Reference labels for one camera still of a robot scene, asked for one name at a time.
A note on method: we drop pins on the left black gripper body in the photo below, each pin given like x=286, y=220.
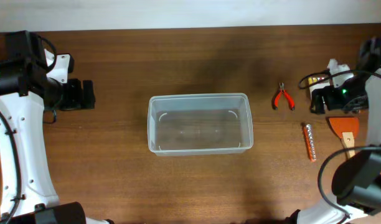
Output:
x=73, y=94

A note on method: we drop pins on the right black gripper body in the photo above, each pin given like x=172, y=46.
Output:
x=320, y=100

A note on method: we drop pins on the orange socket bit holder strip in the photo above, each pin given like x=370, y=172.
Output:
x=308, y=136

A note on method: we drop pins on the clear plastic storage container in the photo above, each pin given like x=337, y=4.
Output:
x=200, y=124

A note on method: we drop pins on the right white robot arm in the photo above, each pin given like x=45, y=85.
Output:
x=349, y=180

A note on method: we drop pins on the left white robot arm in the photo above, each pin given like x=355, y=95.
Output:
x=34, y=80

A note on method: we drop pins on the clear box of bits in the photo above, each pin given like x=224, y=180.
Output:
x=314, y=82

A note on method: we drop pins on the orange scraper with wooden handle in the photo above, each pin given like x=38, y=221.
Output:
x=346, y=129

